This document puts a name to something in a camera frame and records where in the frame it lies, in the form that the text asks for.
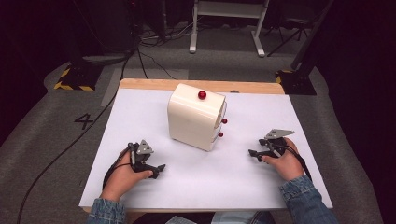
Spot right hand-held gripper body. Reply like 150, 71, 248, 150
258, 128, 296, 157

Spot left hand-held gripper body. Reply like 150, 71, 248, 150
127, 139, 155, 173

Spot cream cabinet with drawers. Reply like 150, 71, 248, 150
166, 82, 229, 152

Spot person's right hand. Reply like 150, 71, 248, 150
261, 137, 305, 182

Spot person's left hand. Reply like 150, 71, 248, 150
100, 148, 154, 203

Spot white table mat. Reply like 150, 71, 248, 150
78, 88, 333, 210

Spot grey paper sheet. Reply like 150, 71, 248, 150
164, 215, 198, 224

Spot stand base with striped tape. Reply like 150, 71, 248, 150
53, 63, 105, 92
275, 69, 318, 96

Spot black tripod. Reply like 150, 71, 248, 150
266, 17, 313, 58

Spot right hand-held gripper black cable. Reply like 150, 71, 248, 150
271, 143, 313, 182

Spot hand-held gripper black cable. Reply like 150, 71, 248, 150
271, 143, 313, 182
102, 147, 133, 191

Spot left hand-held gripper black cable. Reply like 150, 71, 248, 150
102, 147, 133, 191

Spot long black floor cable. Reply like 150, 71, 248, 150
16, 46, 139, 224

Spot dark slanted stand post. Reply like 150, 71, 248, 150
290, 0, 335, 72

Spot white metal table frame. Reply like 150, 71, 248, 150
189, 0, 271, 58

